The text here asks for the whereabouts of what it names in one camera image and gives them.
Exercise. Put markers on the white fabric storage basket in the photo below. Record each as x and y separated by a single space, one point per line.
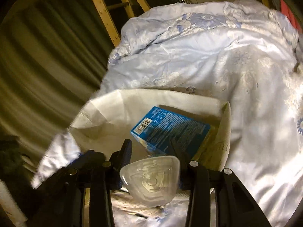
113 115

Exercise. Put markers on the wooden frame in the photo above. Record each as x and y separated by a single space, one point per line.
101 7

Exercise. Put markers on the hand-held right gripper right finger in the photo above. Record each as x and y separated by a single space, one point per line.
177 151

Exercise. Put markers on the clear plastic cup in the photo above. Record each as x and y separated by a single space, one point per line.
151 179

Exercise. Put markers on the coral pink cloth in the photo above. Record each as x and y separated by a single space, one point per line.
290 11

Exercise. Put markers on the olive pleated curtain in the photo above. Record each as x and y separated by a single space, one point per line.
47 63

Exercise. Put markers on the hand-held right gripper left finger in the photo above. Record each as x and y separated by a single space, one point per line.
127 151

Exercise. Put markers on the blue floral blanket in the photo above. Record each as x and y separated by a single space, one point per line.
213 63

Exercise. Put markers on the blue cardboard box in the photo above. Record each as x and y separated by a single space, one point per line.
170 125

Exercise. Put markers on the grey patterned pouch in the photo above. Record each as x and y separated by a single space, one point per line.
142 209

